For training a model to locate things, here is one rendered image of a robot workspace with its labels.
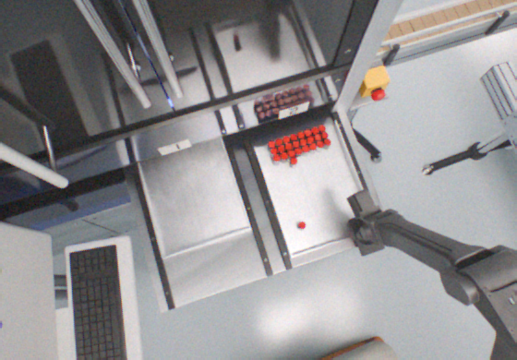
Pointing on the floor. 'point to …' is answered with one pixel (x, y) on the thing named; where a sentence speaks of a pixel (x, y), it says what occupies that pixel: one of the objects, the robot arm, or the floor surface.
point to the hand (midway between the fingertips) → (359, 237)
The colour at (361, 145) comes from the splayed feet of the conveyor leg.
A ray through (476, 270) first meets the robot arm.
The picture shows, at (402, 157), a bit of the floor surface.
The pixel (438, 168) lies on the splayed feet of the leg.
